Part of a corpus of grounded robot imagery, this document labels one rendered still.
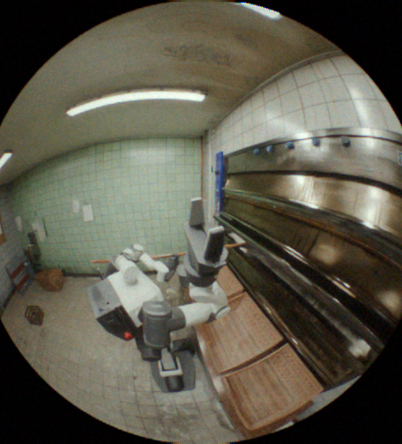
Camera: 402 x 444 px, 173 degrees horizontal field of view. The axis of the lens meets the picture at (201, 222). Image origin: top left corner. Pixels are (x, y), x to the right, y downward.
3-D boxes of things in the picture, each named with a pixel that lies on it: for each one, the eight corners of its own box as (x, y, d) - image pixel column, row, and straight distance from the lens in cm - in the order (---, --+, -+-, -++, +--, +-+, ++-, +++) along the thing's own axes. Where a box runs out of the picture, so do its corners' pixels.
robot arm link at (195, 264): (190, 275, 20) (193, 296, 31) (244, 255, 23) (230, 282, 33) (173, 222, 28) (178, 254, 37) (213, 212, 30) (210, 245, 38)
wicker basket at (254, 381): (273, 353, 138) (287, 341, 114) (303, 395, 146) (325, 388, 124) (219, 377, 123) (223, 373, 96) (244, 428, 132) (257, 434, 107)
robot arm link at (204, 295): (208, 294, 35) (219, 305, 48) (208, 264, 39) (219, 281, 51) (185, 295, 38) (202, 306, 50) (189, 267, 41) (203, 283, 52)
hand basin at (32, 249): (47, 266, 431) (34, 232, 407) (40, 273, 414) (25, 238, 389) (38, 264, 468) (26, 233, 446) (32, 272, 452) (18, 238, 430)
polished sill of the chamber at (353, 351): (227, 235, 163) (227, 233, 161) (363, 361, 109) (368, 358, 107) (222, 236, 160) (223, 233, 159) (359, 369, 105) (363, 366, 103)
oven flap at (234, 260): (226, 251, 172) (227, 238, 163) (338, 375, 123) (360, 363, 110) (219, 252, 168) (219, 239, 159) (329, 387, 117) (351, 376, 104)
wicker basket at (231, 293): (220, 274, 186) (221, 258, 170) (240, 305, 154) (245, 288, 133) (185, 281, 176) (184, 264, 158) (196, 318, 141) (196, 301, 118)
